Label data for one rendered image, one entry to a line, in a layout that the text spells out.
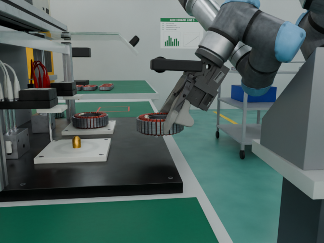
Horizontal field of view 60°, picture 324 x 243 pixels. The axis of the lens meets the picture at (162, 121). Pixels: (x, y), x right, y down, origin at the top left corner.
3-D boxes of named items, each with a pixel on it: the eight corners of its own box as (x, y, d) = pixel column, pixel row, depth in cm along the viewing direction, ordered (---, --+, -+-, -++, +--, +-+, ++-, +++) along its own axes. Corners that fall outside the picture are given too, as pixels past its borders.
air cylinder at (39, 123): (56, 127, 93) (54, 111, 92) (49, 132, 86) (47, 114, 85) (40, 128, 92) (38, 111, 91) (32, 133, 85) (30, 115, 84)
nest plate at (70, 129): (115, 123, 99) (115, 120, 98) (113, 134, 84) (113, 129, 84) (72, 124, 97) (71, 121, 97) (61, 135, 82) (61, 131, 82)
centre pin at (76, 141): (81, 145, 68) (81, 135, 67) (80, 148, 66) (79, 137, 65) (73, 146, 68) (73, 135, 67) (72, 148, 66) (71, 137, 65)
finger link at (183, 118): (188, 141, 59) (202, 106, 62) (164, 128, 57) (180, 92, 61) (182, 144, 61) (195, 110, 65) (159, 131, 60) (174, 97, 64)
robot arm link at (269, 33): (294, 60, 66) (252, 40, 70) (314, 21, 56) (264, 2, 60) (278, 82, 63) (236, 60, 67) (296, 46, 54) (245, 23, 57)
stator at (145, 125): (179, 125, 73) (179, 111, 72) (187, 135, 62) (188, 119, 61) (136, 126, 72) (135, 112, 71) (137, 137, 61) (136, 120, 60)
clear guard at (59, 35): (137, 56, 105) (136, 39, 104) (139, 53, 82) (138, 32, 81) (47, 55, 102) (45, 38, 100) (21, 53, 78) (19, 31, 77)
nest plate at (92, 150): (111, 142, 75) (111, 138, 75) (106, 161, 61) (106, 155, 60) (53, 144, 74) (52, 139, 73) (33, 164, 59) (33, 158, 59)
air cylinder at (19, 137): (30, 149, 69) (28, 127, 68) (18, 158, 62) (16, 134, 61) (8, 149, 69) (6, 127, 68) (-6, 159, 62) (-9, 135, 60)
